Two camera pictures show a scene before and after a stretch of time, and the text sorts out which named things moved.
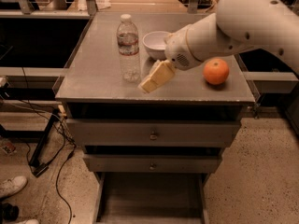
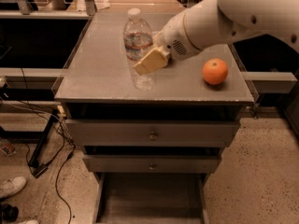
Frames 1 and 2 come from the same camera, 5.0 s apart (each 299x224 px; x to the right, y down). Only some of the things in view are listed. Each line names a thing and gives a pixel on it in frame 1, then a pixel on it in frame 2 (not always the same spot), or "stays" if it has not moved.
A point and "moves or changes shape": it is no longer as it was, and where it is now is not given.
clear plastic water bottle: [128, 47] moves or changes shape
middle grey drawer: [152, 162] stays
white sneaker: [9, 187] stays
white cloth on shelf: [103, 1] stays
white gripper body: [177, 50] -> [174, 37]
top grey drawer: [153, 133] stays
